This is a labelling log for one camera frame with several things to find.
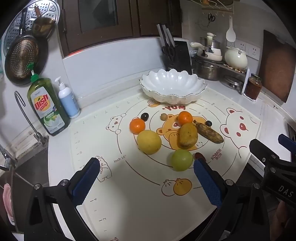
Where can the beaded wooden trivet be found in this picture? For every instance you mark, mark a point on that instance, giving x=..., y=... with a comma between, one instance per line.
x=234, y=69

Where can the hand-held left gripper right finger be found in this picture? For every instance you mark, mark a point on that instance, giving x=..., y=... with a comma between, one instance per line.
x=207, y=183

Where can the black kitchen scissors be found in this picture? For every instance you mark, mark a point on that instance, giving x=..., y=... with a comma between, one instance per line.
x=168, y=52

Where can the small orange mandarin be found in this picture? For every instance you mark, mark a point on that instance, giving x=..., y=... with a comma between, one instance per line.
x=185, y=117
x=137, y=125

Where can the white rice paddle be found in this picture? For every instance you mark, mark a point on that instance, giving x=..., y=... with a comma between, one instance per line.
x=230, y=33

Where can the white wall outlet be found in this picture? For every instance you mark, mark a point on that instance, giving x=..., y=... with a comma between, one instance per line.
x=229, y=44
x=254, y=51
x=241, y=45

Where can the round metal steamer plate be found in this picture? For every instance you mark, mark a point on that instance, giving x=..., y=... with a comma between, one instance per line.
x=13, y=25

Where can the small overripe banana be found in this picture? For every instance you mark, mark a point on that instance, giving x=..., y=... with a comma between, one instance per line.
x=209, y=133

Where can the chrome tap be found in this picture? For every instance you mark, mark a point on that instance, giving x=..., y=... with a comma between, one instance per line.
x=7, y=160

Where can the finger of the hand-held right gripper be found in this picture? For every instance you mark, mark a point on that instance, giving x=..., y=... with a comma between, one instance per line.
x=288, y=141
x=261, y=149

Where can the steel pot lid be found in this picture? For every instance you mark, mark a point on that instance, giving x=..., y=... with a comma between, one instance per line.
x=232, y=82

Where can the perforated strainer pan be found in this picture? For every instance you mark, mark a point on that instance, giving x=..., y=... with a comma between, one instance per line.
x=23, y=55

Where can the round green fruit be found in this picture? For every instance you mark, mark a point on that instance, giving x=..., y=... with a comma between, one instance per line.
x=182, y=160

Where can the wall hook rack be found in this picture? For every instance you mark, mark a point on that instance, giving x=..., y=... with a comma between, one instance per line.
x=217, y=5

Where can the steel sink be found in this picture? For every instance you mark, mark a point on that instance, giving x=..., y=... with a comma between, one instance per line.
x=27, y=171

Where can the hanging black scissors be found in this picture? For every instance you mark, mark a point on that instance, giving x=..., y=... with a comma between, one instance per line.
x=211, y=17

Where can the round yellow citrus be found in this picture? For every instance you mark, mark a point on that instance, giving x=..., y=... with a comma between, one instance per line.
x=149, y=141

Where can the person's right hand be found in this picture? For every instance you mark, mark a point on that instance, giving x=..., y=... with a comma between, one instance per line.
x=284, y=215

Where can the metal shelf rack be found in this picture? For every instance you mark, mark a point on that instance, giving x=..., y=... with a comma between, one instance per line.
x=245, y=81

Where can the white scalloped bowl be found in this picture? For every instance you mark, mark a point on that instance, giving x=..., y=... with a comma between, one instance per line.
x=173, y=85

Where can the yellow spotted mango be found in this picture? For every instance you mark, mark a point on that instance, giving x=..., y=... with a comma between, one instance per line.
x=188, y=135

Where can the steel pot with cream knob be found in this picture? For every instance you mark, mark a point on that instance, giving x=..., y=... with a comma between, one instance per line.
x=215, y=45

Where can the black knife block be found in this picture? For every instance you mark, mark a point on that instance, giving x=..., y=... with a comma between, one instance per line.
x=182, y=58

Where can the pink plastic item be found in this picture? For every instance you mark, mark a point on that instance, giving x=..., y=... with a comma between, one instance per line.
x=8, y=204

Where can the large steel pot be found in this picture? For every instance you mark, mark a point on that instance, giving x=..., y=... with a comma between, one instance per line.
x=205, y=70

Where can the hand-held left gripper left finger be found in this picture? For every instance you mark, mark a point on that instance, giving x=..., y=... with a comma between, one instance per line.
x=86, y=182

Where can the white pump bottle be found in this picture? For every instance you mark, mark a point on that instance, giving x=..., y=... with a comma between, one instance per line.
x=68, y=102

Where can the dark wooden cabinet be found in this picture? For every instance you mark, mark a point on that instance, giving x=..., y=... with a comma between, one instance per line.
x=69, y=27

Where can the cream kettle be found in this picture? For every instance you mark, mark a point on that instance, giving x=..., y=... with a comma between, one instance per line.
x=235, y=59

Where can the green dish soap bottle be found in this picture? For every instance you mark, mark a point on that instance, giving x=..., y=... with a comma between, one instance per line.
x=46, y=106

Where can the red sauce jar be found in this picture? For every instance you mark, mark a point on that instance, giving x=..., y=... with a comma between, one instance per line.
x=253, y=88

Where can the brown wooden cutting board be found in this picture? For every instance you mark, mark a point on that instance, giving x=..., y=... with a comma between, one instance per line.
x=277, y=67

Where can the cream saucepan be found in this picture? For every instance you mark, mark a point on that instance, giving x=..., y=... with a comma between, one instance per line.
x=215, y=56

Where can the small red jujube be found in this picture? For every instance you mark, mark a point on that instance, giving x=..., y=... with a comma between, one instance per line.
x=198, y=155

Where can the small brown longan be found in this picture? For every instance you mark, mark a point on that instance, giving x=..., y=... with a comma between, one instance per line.
x=163, y=116

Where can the bear print baking mat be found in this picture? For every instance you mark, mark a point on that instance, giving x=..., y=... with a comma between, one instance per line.
x=138, y=180

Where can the chrome gooseneck faucet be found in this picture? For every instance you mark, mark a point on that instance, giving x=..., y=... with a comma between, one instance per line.
x=27, y=115

